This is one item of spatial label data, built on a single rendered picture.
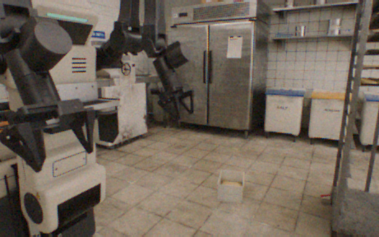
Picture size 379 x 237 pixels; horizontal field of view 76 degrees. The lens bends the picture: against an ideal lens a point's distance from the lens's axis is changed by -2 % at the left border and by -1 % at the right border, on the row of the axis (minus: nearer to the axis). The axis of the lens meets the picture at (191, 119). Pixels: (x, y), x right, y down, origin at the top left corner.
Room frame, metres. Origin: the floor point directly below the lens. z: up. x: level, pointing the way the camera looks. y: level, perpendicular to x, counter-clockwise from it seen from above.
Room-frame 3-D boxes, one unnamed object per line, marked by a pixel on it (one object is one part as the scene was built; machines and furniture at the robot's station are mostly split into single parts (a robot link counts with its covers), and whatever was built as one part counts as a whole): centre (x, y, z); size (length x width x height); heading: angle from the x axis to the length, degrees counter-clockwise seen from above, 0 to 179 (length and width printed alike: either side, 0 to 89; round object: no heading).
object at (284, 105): (3.85, -1.49, 0.38); 0.64 x 0.54 x 0.77; 153
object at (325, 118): (3.53, -2.05, 0.38); 0.64 x 0.54 x 0.77; 151
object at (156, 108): (5.09, 0.57, 0.33); 0.54 x 0.53 x 0.66; 60
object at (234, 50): (3.70, -0.63, 1.39); 0.22 x 0.03 x 0.31; 60
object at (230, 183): (2.03, -0.36, 0.08); 0.30 x 0.22 x 0.16; 167
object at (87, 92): (0.73, 0.36, 0.99); 0.28 x 0.16 x 0.22; 150
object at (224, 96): (4.28, -0.47, 1.02); 1.40 x 0.90 x 2.05; 60
